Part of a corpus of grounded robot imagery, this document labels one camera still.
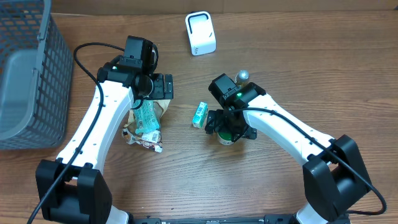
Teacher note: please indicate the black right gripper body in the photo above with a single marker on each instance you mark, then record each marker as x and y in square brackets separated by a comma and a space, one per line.
[221, 121]

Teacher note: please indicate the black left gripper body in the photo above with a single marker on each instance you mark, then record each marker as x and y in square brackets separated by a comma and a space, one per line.
[163, 86]

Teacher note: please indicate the green lid jar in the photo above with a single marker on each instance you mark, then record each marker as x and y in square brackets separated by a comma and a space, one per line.
[225, 138]

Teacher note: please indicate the green Kleenex tissue pack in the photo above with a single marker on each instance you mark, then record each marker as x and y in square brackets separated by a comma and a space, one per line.
[200, 115]

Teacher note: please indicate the clear plastic bottle grey cap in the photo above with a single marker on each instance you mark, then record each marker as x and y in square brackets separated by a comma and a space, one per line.
[242, 78]

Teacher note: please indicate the brown patterned snack bag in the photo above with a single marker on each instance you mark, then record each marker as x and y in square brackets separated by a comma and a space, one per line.
[151, 140]

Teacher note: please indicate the mint green wipes pack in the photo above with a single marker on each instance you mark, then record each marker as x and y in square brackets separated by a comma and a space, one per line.
[145, 116]

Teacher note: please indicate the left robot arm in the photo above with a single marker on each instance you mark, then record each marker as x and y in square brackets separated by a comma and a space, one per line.
[72, 188]

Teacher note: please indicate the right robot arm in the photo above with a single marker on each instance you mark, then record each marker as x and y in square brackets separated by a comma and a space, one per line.
[334, 174]

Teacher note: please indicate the white barcode scanner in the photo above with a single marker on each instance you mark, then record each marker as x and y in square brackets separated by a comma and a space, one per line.
[201, 33]

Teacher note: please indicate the dark grey plastic basket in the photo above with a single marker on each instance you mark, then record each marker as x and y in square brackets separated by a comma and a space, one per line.
[36, 76]

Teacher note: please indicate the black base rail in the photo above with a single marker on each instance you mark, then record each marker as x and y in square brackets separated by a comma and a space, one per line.
[211, 221]

